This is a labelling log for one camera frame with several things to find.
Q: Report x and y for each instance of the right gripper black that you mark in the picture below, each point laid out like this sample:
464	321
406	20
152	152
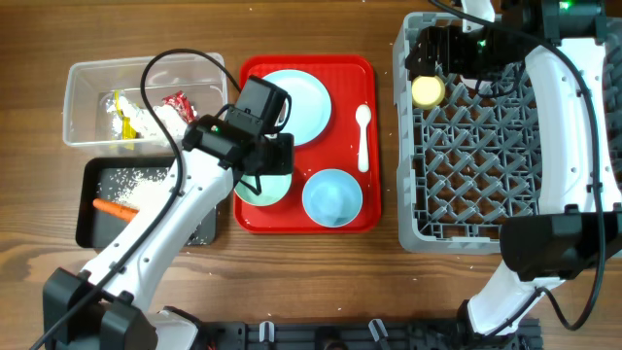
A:
447	38

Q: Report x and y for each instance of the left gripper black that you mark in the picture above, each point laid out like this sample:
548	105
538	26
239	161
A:
285	162

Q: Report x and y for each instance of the green bowl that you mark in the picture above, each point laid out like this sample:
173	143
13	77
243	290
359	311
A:
273	189

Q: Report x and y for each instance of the yellow plastic cup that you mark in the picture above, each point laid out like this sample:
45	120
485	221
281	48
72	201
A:
427	92

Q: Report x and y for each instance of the light blue plate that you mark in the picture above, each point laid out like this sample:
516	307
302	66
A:
311	104

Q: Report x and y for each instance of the light blue bowl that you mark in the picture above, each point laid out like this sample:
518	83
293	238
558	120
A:
332	198

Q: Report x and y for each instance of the white plastic spoon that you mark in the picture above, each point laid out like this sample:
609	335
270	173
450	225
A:
363	118

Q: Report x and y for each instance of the red foil wrapper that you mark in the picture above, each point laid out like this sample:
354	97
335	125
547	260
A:
180	103

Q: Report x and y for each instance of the white rice pile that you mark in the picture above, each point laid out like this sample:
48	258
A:
131	187

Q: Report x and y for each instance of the white napkin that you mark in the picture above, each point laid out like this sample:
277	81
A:
143	122

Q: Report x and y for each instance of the yellow foil wrapper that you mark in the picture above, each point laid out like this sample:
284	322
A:
127	132

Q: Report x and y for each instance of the orange carrot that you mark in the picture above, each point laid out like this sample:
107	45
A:
114	209

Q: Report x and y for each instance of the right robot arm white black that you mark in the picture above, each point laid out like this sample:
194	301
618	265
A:
562	47

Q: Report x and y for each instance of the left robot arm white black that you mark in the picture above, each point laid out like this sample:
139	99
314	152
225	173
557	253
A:
106	305

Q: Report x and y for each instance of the grey dishwasher rack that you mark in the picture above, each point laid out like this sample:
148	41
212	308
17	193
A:
470	163

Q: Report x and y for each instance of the black waste tray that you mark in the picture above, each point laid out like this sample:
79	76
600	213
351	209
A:
96	229

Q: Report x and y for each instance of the red plastic tray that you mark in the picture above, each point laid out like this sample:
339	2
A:
350	82

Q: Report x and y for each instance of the clear plastic bin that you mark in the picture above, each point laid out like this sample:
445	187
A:
90	119

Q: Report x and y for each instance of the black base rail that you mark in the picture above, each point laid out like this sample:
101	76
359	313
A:
375	334

